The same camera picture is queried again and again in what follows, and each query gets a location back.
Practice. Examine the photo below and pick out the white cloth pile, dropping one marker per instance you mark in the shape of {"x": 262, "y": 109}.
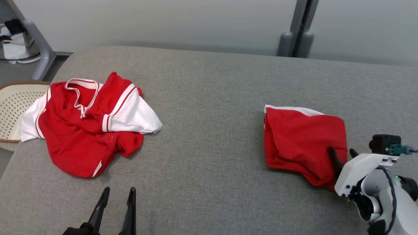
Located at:
{"x": 14, "y": 49}

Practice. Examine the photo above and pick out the red shirt with white sleeves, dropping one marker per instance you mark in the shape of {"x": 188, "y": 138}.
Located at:
{"x": 81, "y": 147}

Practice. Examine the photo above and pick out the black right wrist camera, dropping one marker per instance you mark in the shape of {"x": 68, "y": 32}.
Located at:
{"x": 382, "y": 143}

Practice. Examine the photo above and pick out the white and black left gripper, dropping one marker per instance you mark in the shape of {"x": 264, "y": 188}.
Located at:
{"x": 80, "y": 230}

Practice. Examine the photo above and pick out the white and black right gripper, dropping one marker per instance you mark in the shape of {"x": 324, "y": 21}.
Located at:
{"x": 362, "y": 166}

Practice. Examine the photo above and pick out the small black object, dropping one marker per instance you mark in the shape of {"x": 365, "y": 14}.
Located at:
{"x": 14, "y": 26}

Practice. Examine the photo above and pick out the cream perforated laundry basket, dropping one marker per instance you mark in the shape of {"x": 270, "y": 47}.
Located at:
{"x": 16, "y": 107}

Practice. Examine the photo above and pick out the red shorts with white stripe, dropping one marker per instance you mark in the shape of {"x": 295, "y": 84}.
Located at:
{"x": 300, "y": 140}

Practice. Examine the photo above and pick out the grey cylindrical post foot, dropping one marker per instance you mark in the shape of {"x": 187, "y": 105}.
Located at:
{"x": 285, "y": 44}
{"x": 305, "y": 45}

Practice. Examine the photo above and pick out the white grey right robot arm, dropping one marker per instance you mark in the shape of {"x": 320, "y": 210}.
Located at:
{"x": 401, "y": 209}

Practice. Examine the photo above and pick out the grey metal desk leg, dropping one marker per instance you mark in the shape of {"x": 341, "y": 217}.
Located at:
{"x": 39, "y": 45}

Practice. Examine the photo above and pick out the grey metal partition post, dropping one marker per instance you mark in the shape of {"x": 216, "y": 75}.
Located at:
{"x": 302, "y": 23}

